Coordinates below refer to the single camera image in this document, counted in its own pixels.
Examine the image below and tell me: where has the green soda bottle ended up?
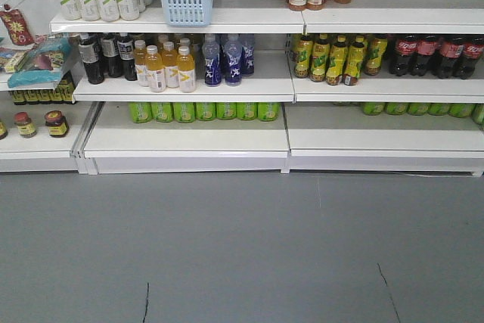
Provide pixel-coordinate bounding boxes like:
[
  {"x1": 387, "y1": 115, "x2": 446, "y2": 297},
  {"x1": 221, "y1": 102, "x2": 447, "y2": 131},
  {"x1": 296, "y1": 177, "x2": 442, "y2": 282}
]
[
  {"x1": 195, "y1": 102, "x2": 216, "y2": 121},
  {"x1": 128, "y1": 101, "x2": 153, "y2": 123},
  {"x1": 257, "y1": 102, "x2": 281, "y2": 122},
  {"x1": 172, "y1": 102, "x2": 196, "y2": 123},
  {"x1": 216, "y1": 102, "x2": 237, "y2": 120},
  {"x1": 150, "y1": 102, "x2": 174, "y2": 123},
  {"x1": 236, "y1": 102, "x2": 258, "y2": 121}
]

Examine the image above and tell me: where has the blue sports drink bottle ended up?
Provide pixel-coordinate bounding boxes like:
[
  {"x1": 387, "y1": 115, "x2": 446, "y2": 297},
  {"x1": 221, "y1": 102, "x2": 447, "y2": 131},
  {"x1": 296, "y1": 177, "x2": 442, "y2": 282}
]
[
  {"x1": 239, "y1": 33, "x2": 255, "y2": 76},
  {"x1": 224, "y1": 33, "x2": 243, "y2": 86},
  {"x1": 202, "y1": 33, "x2": 222, "y2": 86}
]

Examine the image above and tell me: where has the orange yellow drink bottle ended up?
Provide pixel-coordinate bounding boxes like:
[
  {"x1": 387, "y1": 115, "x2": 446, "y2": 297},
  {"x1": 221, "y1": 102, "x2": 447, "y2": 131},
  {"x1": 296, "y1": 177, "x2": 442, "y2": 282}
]
[
  {"x1": 177, "y1": 46, "x2": 196, "y2": 93},
  {"x1": 145, "y1": 45, "x2": 166, "y2": 93},
  {"x1": 161, "y1": 41, "x2": 178, "y2": 89},
  {"x1": 134, "y1": 39, "x2": 149, "y2": 87}
]

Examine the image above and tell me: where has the yellow lemon tea bottle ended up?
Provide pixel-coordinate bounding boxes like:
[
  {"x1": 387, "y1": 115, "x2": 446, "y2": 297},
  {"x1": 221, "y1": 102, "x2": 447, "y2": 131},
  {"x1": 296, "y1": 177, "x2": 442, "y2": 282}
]
[
  {"x1": 364, "y1": 34, "x2": 388, "y2": 76},
  {"x1": 294, "y1": 35, "x2": 313, "y2": 78},
  {"x1": 326, "y1": 35, "x2": 347, "y2": 85},
  {"x1": 309, "y1": 33, "x2": 330, "y2": 82},
  {"x1": 343, "y1": 35, "x2": 365, "y2": 86}
]

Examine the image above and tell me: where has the dark tea bottle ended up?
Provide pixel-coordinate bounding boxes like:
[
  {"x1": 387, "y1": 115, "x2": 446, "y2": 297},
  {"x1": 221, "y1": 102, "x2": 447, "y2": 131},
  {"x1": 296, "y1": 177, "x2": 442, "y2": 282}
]
[
  {"x1": 101, "y1": 33, "x2": 123, "y2": 78},
  {"x1": 79, "y1": 33, "x2": 104, "y2": 85},
  {"x1": 117, "y1": 33, "x2": 137, "y2": 81}
]

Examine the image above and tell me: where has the sauce jar red lid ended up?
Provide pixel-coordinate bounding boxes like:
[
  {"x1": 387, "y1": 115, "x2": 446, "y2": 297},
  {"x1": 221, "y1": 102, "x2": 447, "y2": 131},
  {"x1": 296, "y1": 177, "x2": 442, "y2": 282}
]
[
  {"x1": 45, "y1": 110, "x2": 69, "y2": 138},
  {"x1": 14, "y1": 112, "x2": 37, "y2": 138}
]

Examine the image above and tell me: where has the teal snack bag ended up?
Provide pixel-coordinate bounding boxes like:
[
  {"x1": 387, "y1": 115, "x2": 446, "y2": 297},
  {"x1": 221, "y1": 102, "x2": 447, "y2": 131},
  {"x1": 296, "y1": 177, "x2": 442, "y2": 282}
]
[{"x1": 7, "y1": 38, "x2": 76, "y2": 89}]

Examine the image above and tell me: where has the red snack pouch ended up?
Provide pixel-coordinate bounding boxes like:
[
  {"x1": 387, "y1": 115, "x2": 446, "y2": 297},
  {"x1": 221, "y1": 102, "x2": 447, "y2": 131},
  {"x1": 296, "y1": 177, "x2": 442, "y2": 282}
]
[{"x1": 1, "y1": 4, "x2": 35, "y2": 46}]

